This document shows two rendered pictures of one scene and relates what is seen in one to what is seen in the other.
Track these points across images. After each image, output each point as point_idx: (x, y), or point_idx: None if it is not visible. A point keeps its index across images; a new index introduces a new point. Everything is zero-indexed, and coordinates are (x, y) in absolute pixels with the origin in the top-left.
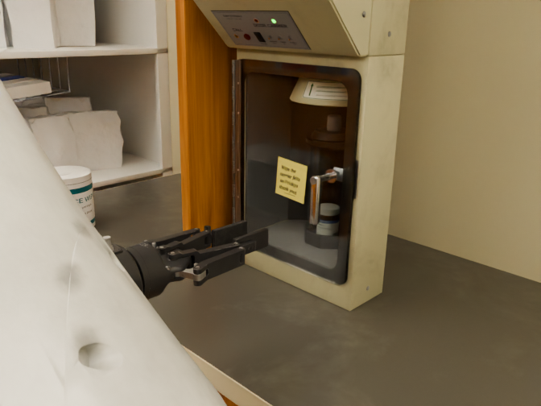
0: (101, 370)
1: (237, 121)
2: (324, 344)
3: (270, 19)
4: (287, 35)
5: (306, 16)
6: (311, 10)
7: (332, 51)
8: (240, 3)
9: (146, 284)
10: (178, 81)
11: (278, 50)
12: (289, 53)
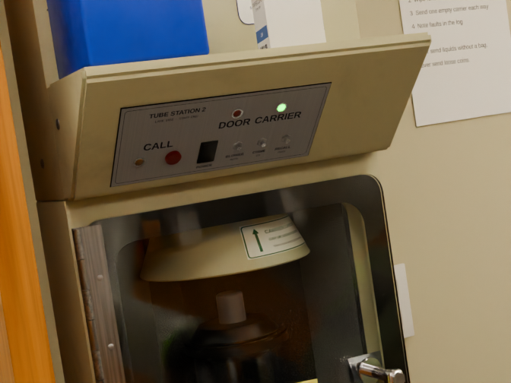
0: None
1: (112, 366)
2: None
3: (275, 106)
4: (284, 133)
5: (358, 88)
6: (380, 74)
7: (347, 150)
8: (230, 80)
9: None
10: (5, 310)
11: (223, 174)
12: (217, 181)
